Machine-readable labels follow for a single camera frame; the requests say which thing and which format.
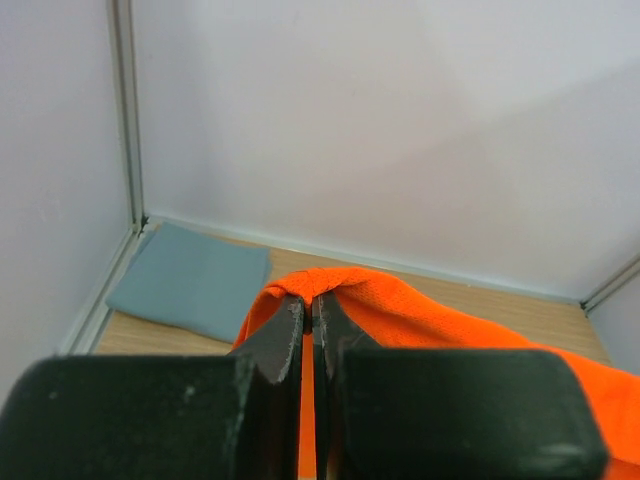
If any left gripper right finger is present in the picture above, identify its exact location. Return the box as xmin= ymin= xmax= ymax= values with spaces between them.
xmin=312 ymin=293 xmax=608 ymax=479

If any aluminium rail frame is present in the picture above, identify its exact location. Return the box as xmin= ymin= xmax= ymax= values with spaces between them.
xmin=57 ymin=0 xmax=640 ymax=355

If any orange t shirt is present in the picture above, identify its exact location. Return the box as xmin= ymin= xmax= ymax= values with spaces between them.
xmin=233 ymin=267 xmax=639 ymax=479

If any folded blue-grey t shirt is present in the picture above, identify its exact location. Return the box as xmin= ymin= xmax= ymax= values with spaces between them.
xmin=106 ymin=223 xmax=271 ymax=342

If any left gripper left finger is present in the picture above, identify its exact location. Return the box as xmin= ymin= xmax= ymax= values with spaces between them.
xmin=1 ymin=296 xmax=305 ymax=479

